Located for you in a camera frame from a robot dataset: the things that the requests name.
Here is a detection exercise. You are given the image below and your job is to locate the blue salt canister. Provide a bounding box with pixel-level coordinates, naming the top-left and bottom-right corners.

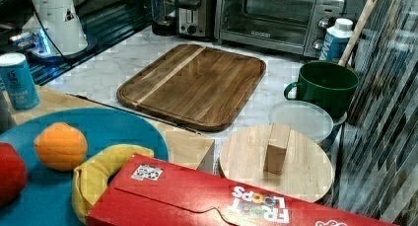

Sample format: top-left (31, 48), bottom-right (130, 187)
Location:
top-left (0, 53), bottom-right (39, 111)

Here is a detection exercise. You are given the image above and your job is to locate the plush orange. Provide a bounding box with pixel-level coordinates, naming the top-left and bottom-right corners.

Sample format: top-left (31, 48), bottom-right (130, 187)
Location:
top-left (34, 122), bottom-right (88, 172)

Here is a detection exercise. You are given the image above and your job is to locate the silver toaster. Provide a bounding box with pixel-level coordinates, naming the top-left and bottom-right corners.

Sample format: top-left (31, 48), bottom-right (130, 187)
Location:
top-left (174, 0), bottom-right (216, 38)

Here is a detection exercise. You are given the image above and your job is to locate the round wooden lid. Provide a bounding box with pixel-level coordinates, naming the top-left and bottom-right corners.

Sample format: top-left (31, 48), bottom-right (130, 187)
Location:
top-left (219, 124), bottom-right (334, 202)

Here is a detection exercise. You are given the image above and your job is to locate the red plush fruit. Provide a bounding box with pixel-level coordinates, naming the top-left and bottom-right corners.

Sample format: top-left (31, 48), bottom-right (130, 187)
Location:
top-left (0, 142), bottom-right (27, 207)

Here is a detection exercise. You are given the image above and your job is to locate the silver toaster oven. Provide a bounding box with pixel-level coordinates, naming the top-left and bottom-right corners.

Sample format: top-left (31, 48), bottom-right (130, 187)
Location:
top-left (214, 0), bottom-right (346, 57)

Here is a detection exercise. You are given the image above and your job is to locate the red Froot Loops box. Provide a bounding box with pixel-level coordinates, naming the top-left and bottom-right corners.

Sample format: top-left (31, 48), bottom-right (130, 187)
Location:
top-left (87, 155), bottom-right (395, 226)

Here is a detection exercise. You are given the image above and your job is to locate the blue white carton bottle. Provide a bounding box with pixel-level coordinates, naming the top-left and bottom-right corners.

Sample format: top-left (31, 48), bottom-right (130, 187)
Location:
top-left (319, 18), bottom-right (353, 61)

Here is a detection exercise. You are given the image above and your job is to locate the plush banana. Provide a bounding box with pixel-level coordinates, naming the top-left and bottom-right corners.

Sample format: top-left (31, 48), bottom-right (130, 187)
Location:
top-left (72, 144), bottom-right (155, 225)

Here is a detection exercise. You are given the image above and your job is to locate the black coffee maker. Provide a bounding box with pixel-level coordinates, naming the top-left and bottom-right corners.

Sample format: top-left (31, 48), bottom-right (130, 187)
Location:
top-left (151, 0), bottom-right (175, 37)

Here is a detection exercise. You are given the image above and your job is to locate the green pot with handle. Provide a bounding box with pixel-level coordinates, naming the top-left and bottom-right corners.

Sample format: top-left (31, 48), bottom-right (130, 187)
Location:
top-left (284, 61), bottom-right (359, 118)

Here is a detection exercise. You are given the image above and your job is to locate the wooden cutting board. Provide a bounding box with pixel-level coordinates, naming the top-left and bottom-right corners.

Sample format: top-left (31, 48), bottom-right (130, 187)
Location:
top-left (116, 44), bottom-right (266, 132)

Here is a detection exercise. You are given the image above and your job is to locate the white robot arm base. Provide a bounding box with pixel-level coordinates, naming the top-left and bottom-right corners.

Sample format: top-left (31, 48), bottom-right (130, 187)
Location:
top-left (23, 0), bottom-right (88, 58)

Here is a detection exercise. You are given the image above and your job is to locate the wooden spoon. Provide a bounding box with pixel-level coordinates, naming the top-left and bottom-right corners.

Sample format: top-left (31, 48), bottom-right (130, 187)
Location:
top-left (338, 0), bottom-right (378, 67)

